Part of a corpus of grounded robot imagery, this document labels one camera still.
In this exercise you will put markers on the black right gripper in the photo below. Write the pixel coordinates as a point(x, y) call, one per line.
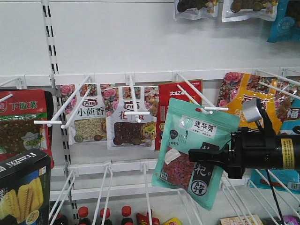
point(242, 154)

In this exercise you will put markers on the teal goji berry pouch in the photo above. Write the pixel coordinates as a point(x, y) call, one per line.
point(186, 127)

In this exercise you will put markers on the black Franzzi wafer box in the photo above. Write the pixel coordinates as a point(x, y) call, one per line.
point(25, 189)

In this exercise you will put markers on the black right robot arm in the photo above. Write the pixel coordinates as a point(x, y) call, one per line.
point(271, 151)

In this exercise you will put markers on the yellow Nabati wafer box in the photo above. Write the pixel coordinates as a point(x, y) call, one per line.
point(173, 221)

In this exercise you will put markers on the white peppercorn packet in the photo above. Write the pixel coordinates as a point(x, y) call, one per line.
point(131, 116)

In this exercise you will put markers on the Pocky biscuit box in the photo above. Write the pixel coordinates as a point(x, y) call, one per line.
point(237, 220)

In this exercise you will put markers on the red sauce spout pouch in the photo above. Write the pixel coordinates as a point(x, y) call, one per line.
point(144, 219)

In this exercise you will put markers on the soy sauce bottle red cap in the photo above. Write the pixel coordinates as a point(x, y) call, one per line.
point(126, 213)
point(105, 216)

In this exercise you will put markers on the yellow white fungus packet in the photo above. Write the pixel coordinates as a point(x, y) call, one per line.
point(237, 88)

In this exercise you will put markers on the purple label dark bottle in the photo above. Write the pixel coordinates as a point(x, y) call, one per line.
point(288, 219)

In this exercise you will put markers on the white fennel seed packet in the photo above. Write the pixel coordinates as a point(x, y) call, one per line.
point(85, 113)

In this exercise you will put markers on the white packet top left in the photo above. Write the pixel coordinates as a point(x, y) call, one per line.
point(195, 9)

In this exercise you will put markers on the white packet top middle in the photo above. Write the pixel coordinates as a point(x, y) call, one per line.
point(240, 10)

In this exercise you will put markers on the blue packet top right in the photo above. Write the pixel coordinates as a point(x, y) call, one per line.
point(287, 23)

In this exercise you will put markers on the white slotted shelf upright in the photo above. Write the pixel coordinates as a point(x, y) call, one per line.
point(60, 147)

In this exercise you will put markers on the red pickled vegetable packet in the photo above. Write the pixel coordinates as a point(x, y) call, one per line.
point(18, 132)

